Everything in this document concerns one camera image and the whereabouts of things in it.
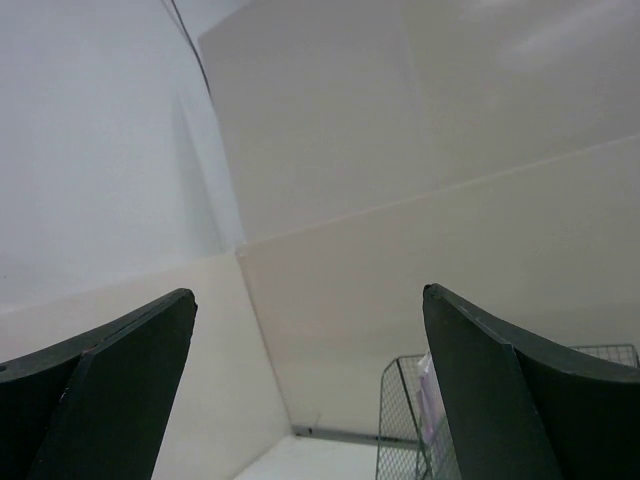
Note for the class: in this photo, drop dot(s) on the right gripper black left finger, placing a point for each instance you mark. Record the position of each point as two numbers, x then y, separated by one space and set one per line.
96 406

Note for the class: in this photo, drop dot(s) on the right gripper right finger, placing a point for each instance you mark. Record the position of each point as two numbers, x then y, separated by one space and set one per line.
520 406

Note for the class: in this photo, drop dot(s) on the clear zip pouch purple zipper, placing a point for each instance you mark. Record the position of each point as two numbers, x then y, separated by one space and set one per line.
431 402

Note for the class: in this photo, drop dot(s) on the green wire mesh organizer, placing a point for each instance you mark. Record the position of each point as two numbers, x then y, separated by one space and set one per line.
402 453

